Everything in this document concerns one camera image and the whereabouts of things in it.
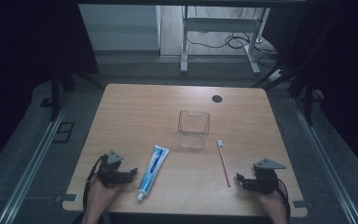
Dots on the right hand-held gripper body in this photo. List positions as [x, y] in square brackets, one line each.
[265, 179]

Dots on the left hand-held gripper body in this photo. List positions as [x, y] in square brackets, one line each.
[110, 174]

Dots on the blue and white toothpaste tube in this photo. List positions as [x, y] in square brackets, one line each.
[152, 171]

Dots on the pink toothbrush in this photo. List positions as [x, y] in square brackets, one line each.
[223, 163]

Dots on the clear plastic container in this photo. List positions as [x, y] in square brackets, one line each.
[194, 129]

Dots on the person's left hand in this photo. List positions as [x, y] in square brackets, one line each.
[100, 194]

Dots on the person's right hand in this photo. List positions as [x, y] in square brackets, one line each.
[272, 201]

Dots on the black tape piece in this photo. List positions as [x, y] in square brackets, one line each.
[66, 198]
[299, 204]

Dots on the black table grommet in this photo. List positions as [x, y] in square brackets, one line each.
[217, 99]

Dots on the black metal stand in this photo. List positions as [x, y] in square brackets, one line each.
[55, 93]
[307, 99]

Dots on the metal floor rail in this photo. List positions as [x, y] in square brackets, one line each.
[323, 161]
[31, 168]

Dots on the white desk frame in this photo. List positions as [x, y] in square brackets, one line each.
[217, 24]

